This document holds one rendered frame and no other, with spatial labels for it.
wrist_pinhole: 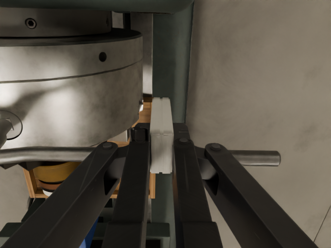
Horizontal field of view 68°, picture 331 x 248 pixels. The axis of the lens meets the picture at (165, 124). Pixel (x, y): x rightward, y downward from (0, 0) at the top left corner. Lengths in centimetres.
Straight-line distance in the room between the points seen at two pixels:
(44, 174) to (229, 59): 128
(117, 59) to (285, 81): 147
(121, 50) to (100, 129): 10
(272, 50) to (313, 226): 155
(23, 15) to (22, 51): 6
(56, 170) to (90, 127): 17
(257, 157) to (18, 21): 27
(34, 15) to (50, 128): 12
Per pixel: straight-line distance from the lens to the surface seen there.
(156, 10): 26
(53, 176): 47
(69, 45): 27
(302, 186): 219
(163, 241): 85
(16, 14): 32
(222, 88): 158
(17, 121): 29
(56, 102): 28
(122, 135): 40
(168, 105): 19
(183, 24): 93
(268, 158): 20
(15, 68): 28
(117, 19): 61
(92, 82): 29
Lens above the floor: 147
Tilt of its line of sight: 65 degrees down
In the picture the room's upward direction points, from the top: 176 degrees clockwise
